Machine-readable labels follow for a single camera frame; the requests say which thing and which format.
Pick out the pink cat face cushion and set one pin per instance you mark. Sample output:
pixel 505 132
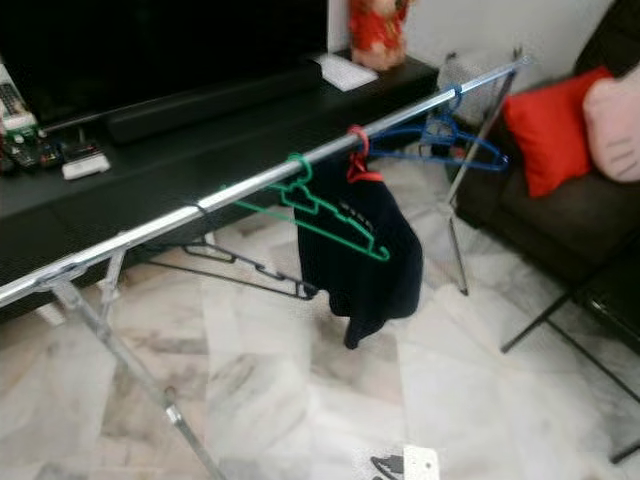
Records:
pixel 615 130

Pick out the small white device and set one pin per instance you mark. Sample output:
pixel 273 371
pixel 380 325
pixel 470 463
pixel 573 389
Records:
pixel 85 165

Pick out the black folding chair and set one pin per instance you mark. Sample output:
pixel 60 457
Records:
pixel 610 290

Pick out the red cushion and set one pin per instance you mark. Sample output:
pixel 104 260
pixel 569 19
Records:
pixel 555 130

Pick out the black soundbar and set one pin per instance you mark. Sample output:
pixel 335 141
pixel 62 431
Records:
pixel 210 105

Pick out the side table with lace cloth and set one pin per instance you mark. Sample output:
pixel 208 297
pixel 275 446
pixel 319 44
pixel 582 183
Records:
pixel 460 75

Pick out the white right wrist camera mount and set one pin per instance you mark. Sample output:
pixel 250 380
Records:
pixel 420 462

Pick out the red laughing buddha statue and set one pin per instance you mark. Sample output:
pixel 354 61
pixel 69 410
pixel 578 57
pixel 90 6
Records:
pixel 380 30

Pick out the red plastic hanger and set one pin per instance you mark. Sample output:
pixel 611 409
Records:
pixel 363 175

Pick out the navy blue shirt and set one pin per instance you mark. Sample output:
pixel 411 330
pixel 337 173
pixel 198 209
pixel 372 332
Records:
pixel 365 290

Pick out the blue plastic hanger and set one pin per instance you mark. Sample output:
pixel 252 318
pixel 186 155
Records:
pixel 445 130

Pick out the black tv console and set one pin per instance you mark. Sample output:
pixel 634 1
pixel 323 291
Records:
pixel 190 170

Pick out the black remote control caddy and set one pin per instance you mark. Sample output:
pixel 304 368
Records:
pixel 35 148

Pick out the silver metal clothes rack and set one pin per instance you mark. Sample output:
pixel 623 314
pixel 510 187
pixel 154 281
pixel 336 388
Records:
pixel 190 213

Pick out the white paper sheet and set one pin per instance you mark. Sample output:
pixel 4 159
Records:
pixel 345 72

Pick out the green plastic hanger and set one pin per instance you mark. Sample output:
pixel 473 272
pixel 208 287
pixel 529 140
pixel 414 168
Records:
pixel 375 250

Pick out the black flat television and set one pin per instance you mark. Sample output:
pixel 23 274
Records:
pixel 150 40

